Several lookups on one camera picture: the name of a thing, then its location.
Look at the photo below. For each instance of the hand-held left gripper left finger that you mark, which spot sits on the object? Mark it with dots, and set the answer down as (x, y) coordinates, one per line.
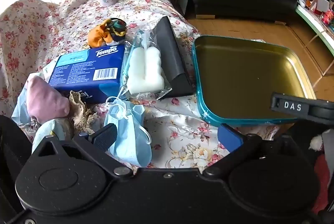
(104, 135)

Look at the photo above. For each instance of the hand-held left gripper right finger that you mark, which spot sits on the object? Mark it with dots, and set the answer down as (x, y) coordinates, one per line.
(229, 137)

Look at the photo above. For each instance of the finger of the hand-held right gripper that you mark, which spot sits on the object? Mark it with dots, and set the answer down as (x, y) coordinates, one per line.
(292, 106)

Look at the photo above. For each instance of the beige lace cloth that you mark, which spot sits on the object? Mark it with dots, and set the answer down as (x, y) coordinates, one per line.
(81, 111)

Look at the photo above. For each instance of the teal tin tray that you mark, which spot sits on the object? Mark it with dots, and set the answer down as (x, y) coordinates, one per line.
(248, 77)

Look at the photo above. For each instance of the pale blue soft packet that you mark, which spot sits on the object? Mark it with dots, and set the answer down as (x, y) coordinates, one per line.
(48, 130)

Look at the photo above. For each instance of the pink cloth pouch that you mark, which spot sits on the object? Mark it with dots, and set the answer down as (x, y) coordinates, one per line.
(47, 98)

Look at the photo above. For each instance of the clear bag of cotton pads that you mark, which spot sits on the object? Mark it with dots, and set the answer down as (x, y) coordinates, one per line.
(144, 70)

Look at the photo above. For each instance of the orange patterned scrunchie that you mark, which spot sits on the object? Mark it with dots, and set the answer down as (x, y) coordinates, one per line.
(104, 33)

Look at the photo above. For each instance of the blue tissue box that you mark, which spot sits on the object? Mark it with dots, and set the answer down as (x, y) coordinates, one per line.
(83, 67)

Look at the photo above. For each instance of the red garment with white trim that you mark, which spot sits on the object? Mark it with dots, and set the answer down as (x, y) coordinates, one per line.
(323, 177)

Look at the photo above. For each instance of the white coffee table with clutter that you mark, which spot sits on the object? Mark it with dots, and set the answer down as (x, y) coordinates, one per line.
(313, 23)

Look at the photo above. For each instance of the red snack tin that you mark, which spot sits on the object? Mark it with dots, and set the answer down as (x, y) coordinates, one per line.
(328, 17)

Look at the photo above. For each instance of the black triangular case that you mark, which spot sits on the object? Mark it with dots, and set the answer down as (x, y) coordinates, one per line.
(172, 56)

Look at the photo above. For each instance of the white folded card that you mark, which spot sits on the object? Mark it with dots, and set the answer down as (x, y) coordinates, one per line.
(322, 3)

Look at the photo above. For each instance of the floral tablecloth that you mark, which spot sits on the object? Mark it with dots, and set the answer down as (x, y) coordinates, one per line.
(78, 12)

